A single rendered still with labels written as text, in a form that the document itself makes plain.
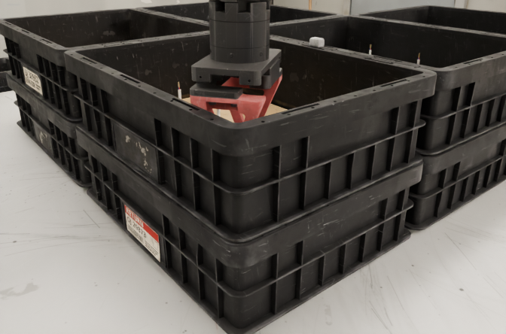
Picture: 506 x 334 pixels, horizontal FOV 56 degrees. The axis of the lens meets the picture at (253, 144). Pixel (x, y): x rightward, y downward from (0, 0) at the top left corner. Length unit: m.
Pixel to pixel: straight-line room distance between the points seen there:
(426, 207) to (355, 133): 0.22
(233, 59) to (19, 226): 0.43
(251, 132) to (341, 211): 0.17
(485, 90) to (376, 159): 0.23
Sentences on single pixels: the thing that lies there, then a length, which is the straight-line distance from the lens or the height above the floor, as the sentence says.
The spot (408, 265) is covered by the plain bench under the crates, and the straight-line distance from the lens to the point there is 0.63.
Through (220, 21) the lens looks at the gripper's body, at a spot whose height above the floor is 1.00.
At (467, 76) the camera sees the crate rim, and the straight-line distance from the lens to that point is 0.64.
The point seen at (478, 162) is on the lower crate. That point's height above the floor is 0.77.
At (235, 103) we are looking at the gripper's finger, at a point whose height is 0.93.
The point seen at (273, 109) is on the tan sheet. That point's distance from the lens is 0.73.
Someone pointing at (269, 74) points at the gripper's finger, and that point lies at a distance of 0.45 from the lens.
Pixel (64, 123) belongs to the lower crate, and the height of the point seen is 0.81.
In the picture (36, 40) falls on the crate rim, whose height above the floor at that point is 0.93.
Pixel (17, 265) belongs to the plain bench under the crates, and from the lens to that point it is 0.67.
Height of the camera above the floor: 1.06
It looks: 23 degrees down
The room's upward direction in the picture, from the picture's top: straight up
